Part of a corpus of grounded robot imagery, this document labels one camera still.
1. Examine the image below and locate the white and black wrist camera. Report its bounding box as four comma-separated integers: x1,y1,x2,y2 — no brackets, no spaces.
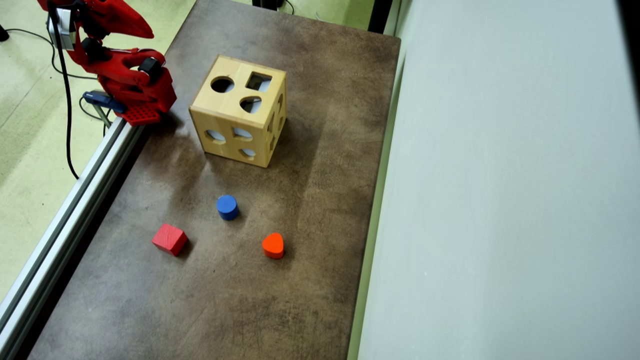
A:
47,7,77,51

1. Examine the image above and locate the black camera cable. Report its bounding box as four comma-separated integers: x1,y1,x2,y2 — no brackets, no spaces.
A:
46,0,81,180

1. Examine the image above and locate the long black floor cable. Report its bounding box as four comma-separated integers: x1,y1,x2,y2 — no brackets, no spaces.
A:
4,28,98,81

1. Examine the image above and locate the black vertical post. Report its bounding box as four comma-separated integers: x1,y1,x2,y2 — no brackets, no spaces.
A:
367,0,396,36

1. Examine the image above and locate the red wooden cube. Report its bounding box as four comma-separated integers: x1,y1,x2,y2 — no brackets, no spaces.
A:
151,223,189,257

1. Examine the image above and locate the black device on floor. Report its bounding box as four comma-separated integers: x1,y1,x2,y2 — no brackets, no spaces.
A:
251,0,296,15

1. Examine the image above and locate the blue wooden cylinder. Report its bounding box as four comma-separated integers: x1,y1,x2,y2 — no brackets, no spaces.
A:
216,194,240,221

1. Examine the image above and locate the wooden shape sorter box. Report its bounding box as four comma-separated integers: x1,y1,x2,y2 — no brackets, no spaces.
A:
188,54,288,169

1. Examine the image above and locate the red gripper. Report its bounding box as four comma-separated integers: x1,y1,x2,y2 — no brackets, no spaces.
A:
75,0,154,39

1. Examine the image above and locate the orange rounded triangle block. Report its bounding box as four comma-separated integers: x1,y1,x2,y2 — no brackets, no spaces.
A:
261,232,285,260

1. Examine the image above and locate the short black looped cable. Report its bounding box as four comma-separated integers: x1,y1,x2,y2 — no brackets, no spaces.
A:
78,96,111,137

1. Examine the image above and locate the blue handled metal clamp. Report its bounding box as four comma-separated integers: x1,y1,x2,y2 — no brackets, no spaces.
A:
82,91,127,130

